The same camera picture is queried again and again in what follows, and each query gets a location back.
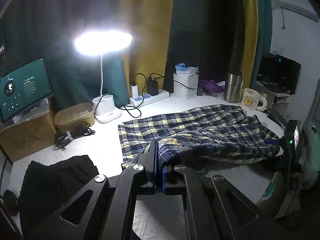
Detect yellow curtain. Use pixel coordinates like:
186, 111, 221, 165
229, 0, 259, 88

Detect bundled black cable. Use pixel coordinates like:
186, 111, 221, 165
54, 121, 97, 151

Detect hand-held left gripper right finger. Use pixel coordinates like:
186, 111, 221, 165
162, 164, 295, 240

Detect purple cloth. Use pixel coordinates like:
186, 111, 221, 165
198, 79, 225, 96

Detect teal curtain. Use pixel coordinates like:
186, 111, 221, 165
0, 0, 131, 112

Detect white plastic basket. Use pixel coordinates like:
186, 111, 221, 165
173, 72, 200, 100

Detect white desk lamp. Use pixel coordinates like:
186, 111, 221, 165
74, 29, 133, 124

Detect cardboard box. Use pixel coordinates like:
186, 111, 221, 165
0, 97, 58, 163

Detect black charger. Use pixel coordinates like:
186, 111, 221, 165
147, 76, 160, 96

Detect black charger cable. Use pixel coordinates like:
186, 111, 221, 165
149, 72, 200, 91

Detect blue yellow plaid pants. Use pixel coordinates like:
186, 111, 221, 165
118, 104, 281, 174

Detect dark curtain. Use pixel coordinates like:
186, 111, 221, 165
162, 0, 242, 93

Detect person's right forearm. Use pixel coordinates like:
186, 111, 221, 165
274, 152, 318, 222

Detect white cartoon mug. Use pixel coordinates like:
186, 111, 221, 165
240, 88, 268, 112

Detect white power strip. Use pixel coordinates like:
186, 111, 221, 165
129, 89, 170, 107

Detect steel tumbler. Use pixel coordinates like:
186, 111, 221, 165
223, 71, 244, 104

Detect clear blue plastic bag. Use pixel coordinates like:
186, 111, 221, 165
175, 62, 199, 77

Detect black electronic box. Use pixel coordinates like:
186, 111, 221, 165
257, 53, 302, 96

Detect black lamp cable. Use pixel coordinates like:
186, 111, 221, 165
96, 73, 148, 119

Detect black cloth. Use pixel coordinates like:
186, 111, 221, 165
19, 155, 101, 233

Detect tablet screen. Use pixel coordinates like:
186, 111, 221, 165
0, 58, 54, 124

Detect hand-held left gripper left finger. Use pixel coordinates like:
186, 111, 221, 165
24, 140, 159, 240

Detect black round object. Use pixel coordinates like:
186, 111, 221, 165
3, 189, 20, 217

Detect white charger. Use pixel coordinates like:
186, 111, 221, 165
129, 81, 139, 99

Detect tan lidded plastic container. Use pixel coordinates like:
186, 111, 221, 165
54, 102, 96, 133

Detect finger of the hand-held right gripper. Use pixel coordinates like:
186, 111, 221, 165
265, 137, 285, 146

